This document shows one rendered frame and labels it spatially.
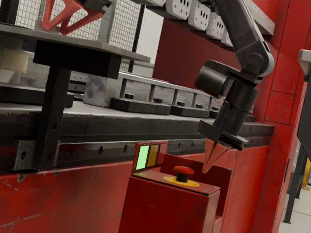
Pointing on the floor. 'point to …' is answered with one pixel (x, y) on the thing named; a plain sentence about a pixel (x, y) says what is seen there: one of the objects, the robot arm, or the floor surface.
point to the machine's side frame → (269, 101)
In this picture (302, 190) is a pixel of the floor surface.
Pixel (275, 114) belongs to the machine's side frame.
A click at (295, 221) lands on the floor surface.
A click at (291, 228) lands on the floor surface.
